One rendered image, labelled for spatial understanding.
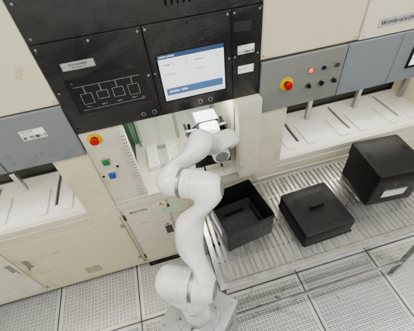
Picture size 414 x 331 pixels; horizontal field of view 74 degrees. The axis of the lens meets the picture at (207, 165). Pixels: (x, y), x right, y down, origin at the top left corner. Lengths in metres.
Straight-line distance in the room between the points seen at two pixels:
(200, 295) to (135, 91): 0.85
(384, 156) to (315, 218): 0.52
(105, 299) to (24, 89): 1.68
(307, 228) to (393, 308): 1.11
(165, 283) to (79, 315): 1.50
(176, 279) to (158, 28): 0.92
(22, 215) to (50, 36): 1.17
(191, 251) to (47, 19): 0.92
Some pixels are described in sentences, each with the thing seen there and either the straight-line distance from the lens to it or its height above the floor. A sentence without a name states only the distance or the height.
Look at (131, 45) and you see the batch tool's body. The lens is 1.18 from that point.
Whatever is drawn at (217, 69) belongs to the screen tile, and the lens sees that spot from 1.29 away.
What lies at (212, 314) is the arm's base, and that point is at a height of 0.77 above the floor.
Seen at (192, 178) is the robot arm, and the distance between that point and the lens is 0.88.
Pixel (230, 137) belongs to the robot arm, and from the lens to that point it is 1.22.
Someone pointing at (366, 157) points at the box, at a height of 1.01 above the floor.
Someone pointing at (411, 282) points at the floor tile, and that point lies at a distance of 2.64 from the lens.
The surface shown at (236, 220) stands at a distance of 1.64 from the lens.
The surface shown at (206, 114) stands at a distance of 1.52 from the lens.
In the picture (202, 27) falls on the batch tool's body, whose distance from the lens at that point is 1.20.
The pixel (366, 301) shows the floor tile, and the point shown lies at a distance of 2.44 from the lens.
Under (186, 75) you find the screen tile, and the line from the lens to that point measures 1.26.
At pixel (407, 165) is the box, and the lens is 1.80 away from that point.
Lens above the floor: 2.16
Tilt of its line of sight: 46 degrees down
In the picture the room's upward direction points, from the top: 7 degrees counter-clockwise
